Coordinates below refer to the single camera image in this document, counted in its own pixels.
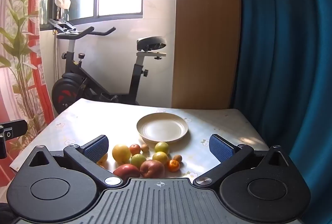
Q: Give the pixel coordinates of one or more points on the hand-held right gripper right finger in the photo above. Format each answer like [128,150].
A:
[221,148]

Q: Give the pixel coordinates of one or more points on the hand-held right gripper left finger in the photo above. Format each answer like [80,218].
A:
[97,147]

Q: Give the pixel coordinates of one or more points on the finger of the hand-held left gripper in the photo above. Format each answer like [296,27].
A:
[15,129]

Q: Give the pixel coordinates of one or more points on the large yellow lemon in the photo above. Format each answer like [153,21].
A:
[121,153]

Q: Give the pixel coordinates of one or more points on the tangerine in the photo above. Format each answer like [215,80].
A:
[134,149]
[173,165]

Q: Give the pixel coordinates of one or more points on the red yellow-streaked apple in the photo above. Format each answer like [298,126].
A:
[126,171]

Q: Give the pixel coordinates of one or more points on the small olive lime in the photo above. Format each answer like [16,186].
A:
[177,158]

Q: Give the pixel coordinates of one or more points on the dark red apple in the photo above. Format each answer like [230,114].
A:
[152,168]

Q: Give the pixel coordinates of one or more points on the cream round plate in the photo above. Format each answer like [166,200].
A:
[163,128]

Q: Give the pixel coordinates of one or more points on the yellow-green orange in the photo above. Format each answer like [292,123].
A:
[160,158]

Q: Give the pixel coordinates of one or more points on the small yellow lemon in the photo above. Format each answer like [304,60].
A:
[103,159]

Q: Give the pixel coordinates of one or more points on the small brown kiwi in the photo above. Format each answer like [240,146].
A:
[144,147]

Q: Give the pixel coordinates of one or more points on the green orange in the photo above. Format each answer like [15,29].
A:
[161,147]

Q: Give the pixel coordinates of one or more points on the black exercise bike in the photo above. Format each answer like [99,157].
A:
[72,65]

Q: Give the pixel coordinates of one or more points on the plant printed curtain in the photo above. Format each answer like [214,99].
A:
[20,32]

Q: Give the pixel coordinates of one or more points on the blue curtain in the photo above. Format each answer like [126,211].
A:
[285,58]

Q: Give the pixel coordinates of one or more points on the wooden cabinet panel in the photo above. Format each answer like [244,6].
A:
[205,32]

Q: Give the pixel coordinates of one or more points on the glass bottle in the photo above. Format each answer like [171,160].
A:
[64,16]

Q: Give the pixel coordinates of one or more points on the white cloth ball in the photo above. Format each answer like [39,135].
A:
[62,1]

